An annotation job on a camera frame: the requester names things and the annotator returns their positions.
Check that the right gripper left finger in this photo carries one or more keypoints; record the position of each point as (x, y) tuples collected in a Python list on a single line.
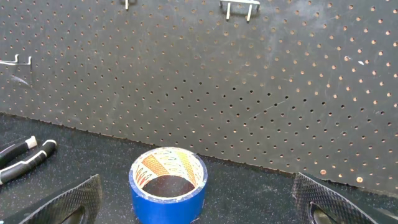
[(77, 196)]

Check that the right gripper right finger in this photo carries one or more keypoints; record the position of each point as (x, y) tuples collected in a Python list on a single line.
[(323, 194)]

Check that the black and white pliers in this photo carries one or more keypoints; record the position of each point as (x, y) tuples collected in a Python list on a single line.
[(28, 161)]

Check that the black pegboard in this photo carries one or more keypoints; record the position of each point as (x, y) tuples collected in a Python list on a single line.
[(217, 77)]

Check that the roll of blue tape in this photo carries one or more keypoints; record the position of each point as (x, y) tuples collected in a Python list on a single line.
[(168, 211)]

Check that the metal hook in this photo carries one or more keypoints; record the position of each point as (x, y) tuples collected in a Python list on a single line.
[(15, 61), (126, 4), (239, 2)]

